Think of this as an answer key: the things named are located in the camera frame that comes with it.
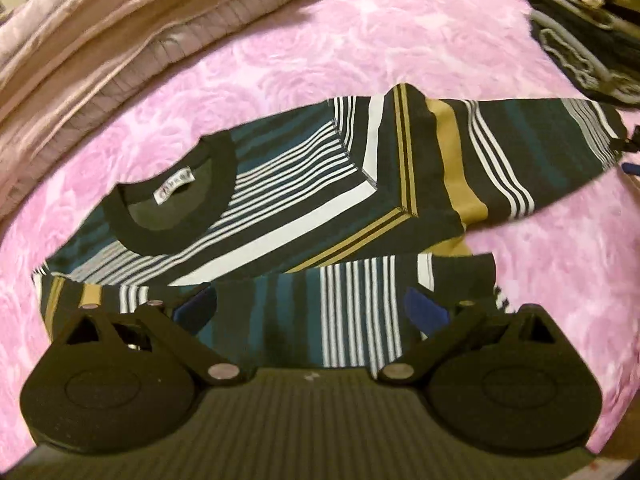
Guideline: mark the grey striped pillow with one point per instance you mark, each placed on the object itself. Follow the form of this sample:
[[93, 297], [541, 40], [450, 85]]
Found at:
[[200, 46]]

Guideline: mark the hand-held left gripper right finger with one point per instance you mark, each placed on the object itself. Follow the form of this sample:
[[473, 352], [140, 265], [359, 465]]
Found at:
[[425, 311]]

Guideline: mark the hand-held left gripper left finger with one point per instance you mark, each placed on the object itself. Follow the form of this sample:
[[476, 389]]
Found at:
[[197, 311]]

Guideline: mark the pink floral blanket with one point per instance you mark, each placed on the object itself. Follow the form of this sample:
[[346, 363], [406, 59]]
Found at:
[[350, 45]]

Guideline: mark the dark striped shirt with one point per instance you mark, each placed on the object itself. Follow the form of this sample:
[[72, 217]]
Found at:
[[300, 185]]

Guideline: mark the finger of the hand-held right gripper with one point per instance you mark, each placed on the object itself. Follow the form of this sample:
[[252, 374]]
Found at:
[[632, 169], [631, 141]]

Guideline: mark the black garment with grey print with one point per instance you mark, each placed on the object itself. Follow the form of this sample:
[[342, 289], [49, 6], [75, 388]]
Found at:
[[585, 55]]

